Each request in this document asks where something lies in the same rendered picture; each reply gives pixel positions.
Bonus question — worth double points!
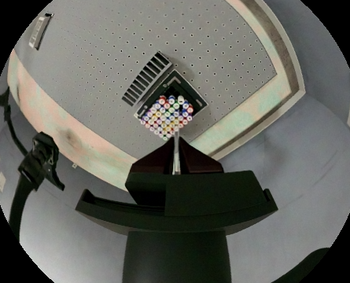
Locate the white tube carrier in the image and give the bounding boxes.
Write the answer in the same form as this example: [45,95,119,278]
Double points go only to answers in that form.
[29,17,49,48]

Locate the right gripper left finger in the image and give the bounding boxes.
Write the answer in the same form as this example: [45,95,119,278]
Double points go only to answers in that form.
[128,137,174,175]

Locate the black vial rack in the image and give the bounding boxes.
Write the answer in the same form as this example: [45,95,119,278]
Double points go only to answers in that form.
[139,80,201,121]

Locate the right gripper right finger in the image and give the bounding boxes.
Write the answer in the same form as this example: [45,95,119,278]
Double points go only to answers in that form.
[179,137,225,175]

